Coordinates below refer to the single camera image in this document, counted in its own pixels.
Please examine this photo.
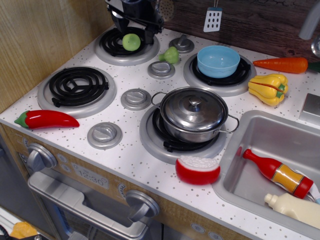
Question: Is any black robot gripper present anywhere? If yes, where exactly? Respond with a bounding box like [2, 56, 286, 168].
[105, 0, 164, 45]

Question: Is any green toy pear bottom half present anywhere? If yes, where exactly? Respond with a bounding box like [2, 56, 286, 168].
[122, 33, 141, 52]

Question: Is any green toy pear half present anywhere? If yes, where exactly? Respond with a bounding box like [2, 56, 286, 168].
[158, 46, 179, 64]
[122, 33, 141, 52]

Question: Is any green toy pear top half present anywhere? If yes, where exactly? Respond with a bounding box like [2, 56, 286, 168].
[158, 46, 179, 64]

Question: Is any light blue plastic bowl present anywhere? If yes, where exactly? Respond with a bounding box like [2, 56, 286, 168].
[197, 45, 241, 79]

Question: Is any red bowl of rice toy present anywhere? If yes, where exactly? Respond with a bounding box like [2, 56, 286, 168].
[175, 155, 221, 185]

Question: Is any back left black burner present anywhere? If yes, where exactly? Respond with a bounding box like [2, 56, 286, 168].
[94, 26, 160, 67]

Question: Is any black burner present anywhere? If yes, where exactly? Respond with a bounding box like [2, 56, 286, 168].
[94, 26, 160, 67]
[37, 66, 117, 119]
[183, 54, 257, 97]
[139, 106, 227, 165]

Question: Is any hanging silver slotted ladle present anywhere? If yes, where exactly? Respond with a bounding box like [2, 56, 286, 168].
[155, 0, 176, 22]

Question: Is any silver stovetop knob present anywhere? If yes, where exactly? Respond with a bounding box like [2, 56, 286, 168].
[87, 122, 123, 150]
[120, 88, 151, 111]
[169, 34, 195, 54]
[147, 61, 176, 80]

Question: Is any silver stovetop knob back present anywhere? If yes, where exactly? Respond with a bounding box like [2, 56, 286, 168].
[169, 34, 195, 54]

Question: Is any hanging white slotted spatula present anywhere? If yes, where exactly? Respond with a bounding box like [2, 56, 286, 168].
[203, 0, 223, 33]

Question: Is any front left black burner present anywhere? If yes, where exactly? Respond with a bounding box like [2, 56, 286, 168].
[37, 66, 117, 119]

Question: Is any steel pot with lid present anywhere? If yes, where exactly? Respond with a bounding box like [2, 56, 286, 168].
[151, 86, 240, 143]

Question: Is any silver stovetop knob front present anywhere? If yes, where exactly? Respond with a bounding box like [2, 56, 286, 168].
[87, 122, 123, 150]

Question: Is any front right black burner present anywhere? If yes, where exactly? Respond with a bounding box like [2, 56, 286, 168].
[139, 106, 227, 165]

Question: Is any back right black burner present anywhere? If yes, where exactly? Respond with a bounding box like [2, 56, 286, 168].
[183, 54, 257, 97]

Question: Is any red toy chili pepper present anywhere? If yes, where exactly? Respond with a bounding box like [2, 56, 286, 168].
[14, 110, 80, 129]

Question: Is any yellow toy bell pepper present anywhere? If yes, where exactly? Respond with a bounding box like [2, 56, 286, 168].
[248, 73, 289, 107]

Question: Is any oven digital clock display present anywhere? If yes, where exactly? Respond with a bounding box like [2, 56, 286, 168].
[71, 163, 109, 190]

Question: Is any left silver oven knob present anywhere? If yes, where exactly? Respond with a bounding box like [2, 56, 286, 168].
[26, 143, 58, 172]

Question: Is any silver oven knob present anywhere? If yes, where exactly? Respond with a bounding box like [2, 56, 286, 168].
[125, 189, 160, 223]
[26, 143, 58, 172]

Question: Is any orange toy carrot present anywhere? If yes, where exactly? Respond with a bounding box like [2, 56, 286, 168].
[253, 57, 320, 74]

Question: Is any silver toy faucet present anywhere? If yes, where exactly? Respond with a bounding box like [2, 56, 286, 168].
[298, 0, 320, 58]

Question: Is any right silver oven knob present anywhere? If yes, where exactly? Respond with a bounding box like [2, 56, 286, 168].
[125, 189, 160, 223]

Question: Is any silver faucet base block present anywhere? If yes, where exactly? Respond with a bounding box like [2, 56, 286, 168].
[299, 93, 320, 126]

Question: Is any silver toy sink basin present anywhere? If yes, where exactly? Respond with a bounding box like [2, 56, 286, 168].
[213, 110, 320, 240]

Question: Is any red toy ketchup bottle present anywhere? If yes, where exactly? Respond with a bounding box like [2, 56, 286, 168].
[242, 149, 314, 199]

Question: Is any yellow object bottom left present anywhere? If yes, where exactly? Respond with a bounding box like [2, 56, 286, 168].
[9, 221, 38, 239]

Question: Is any cream toy mayonnaise bottle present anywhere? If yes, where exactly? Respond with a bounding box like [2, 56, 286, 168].
[264, 193, 320, 228]

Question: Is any silver oven door handle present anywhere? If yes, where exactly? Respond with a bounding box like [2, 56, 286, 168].
[28, 172, 149, 240]

